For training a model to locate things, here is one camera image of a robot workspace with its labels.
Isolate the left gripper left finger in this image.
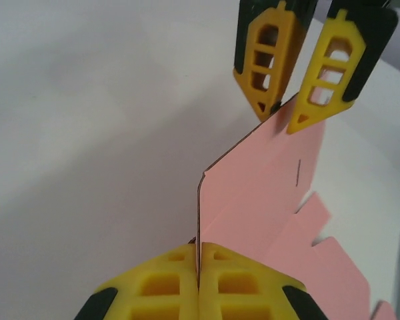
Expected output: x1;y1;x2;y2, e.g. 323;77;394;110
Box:
73;242;200;320

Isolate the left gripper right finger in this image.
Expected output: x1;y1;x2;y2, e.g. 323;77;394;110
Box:
199;241;328;320

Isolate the pink cloth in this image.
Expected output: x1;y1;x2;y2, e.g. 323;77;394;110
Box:
195;96;400;320

